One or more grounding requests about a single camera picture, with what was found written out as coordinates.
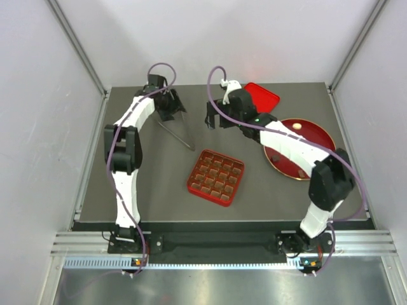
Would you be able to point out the round red plate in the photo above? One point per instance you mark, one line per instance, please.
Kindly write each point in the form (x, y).
(297, 149)

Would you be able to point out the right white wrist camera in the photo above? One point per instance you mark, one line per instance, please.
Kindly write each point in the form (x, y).
(229, 86)

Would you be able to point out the white round chocolate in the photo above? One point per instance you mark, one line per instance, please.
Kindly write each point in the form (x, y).
(297, 126)

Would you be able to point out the aluminium front rail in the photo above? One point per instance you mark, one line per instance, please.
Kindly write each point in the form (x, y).
(89, 250)

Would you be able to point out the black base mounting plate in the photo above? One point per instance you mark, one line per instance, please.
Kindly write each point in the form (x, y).
(219, 245)

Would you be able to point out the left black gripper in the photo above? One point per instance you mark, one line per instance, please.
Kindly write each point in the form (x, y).
(175, 105)

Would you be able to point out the red square box lid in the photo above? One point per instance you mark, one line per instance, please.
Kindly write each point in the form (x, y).
(263, 99)

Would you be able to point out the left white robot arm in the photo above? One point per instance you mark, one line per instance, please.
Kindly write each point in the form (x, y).
(123, 153)

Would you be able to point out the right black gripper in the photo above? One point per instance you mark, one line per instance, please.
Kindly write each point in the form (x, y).
(210, 119)

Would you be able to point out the red chocolate box tray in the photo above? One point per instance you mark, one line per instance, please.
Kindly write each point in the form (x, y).
(215, 177)

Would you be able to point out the metal tongs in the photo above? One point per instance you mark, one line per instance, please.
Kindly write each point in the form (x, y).
(179, 129)

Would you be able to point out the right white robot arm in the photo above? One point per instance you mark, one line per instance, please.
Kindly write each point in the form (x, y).
(331, 180)

